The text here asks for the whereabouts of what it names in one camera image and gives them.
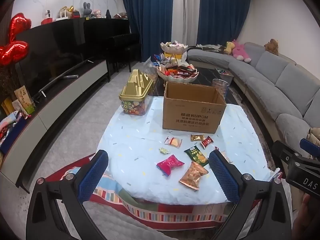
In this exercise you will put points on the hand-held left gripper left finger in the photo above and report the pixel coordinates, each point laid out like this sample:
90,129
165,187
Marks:
93,175

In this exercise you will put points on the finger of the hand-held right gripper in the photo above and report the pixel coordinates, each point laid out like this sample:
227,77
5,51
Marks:
308,143
281,150

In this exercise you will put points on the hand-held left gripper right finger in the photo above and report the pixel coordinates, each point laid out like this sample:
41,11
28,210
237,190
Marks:
223,177

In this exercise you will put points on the copper snack packet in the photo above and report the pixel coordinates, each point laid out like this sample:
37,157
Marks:
193,176

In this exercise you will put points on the green chips packet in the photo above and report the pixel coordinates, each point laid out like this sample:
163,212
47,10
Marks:
197,157

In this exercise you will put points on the red snack packet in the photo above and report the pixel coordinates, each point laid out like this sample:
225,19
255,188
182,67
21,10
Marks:
207,142

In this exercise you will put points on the gold candy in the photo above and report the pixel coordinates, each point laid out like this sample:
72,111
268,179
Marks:
196,137

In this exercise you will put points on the pink snack packet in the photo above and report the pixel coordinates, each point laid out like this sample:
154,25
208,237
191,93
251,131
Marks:
170,164

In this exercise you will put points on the clear cracker packet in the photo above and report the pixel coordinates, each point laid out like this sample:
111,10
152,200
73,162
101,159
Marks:
173,142

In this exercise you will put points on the green candy packet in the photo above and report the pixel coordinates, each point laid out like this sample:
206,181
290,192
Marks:
163,150

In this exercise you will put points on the brown cardboard box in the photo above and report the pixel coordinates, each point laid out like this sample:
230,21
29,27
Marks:
190,115

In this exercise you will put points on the person's right hand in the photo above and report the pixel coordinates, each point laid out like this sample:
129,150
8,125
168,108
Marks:
307,217

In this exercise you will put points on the light blue printed cloth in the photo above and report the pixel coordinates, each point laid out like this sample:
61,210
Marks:
140,142

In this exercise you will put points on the grey sofa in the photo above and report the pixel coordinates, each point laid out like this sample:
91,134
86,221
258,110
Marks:
275,75

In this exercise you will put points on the grey black television cabinet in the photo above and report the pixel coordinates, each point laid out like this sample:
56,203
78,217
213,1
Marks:
62,100

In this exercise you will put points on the blue box of packets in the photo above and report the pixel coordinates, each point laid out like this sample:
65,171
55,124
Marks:
15,135

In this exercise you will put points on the clear jar of coated nuts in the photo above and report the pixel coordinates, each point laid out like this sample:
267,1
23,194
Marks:
220,86

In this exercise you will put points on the green snack box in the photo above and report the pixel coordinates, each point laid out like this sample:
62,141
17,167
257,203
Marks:
30,108

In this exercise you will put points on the grey bin of toys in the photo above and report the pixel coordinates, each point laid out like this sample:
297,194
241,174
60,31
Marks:
223,72

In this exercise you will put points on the gold lid candy container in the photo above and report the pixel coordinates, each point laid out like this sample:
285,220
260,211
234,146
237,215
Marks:
136,85

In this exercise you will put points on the grey remote control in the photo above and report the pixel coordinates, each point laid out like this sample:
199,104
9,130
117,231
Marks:
70,76

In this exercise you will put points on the brown plush bear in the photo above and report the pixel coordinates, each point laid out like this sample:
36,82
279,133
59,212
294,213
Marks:
272,46

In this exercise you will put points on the tan printed gift box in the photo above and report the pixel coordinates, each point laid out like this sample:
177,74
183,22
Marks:
22,96

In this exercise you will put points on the pink plush toy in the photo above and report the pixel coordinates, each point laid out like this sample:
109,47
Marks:
240,50

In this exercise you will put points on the white tiered bowl stand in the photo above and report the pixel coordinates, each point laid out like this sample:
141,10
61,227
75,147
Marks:
175,78

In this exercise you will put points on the pile of mixed snack packets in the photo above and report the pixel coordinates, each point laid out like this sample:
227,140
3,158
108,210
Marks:
178,71

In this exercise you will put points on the yellow plush toy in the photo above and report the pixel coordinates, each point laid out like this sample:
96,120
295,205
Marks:
228,47

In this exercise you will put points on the clear bag of peanuts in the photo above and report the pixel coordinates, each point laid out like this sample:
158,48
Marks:
150,67

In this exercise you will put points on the crumpled white dark clothes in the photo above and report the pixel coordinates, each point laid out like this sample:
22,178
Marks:
210,47

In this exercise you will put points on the black curved television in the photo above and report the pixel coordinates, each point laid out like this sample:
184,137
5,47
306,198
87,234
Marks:
50,52

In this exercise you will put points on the loose blue red snack packets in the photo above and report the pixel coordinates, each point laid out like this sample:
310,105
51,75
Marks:
160,58

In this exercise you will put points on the heap of wrapped candies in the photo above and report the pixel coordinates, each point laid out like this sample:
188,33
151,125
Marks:
172,44

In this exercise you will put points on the black upright piano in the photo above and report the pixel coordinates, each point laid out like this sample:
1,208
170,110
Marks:
107,30

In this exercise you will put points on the red heart balloon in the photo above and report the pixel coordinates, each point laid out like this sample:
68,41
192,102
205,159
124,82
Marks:
21,25
12,52

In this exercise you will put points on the blue curtain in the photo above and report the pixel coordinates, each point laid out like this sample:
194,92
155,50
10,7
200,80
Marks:
147,17
222,12

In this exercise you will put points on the red box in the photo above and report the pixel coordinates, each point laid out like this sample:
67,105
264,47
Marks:
76,15

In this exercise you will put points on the black metronome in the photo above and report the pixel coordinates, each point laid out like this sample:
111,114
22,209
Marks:
108,14

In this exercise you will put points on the pink doll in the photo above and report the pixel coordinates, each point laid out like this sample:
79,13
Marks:
96,13

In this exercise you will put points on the brown plush item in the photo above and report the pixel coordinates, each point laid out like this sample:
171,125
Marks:
120,15

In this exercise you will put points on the white red toy robot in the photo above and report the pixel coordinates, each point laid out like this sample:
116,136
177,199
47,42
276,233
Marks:
47,17

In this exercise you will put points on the gold white ornament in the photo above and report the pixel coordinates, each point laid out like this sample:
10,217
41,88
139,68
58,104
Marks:
65,12

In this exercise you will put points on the grey bunny plush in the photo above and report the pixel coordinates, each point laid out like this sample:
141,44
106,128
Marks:
87,10

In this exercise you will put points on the white sheer curtain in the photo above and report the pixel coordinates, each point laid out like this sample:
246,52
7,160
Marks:
186,10

